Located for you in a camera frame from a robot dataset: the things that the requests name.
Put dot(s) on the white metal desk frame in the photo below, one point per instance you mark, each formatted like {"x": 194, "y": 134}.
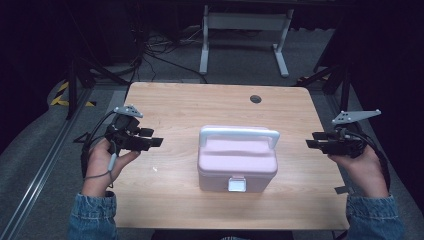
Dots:
{"x": 246, "y": 20}

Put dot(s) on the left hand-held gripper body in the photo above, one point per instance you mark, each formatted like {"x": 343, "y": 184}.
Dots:
{"x": 125, "y": 140}

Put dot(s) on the black tripod stand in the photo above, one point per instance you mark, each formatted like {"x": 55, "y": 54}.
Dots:
{"x": 71, "y": 86}
{"x": 345, "y": 86}

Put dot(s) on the metal floor rail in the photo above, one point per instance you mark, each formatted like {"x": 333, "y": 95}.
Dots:
{"x": 36, "y": 176}

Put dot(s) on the person's left hand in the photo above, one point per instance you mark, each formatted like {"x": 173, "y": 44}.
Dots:
{"x": 100, "y": 166}

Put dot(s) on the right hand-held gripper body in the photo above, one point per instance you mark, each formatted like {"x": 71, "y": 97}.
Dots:
{"x": 346, "y": 145}

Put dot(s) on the yellow black hazard tape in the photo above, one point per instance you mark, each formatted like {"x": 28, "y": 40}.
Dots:
{"x": 60, "y": 98}

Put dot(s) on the person's right hand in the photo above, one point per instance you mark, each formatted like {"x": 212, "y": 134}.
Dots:
{"x": 365, "y": 171}

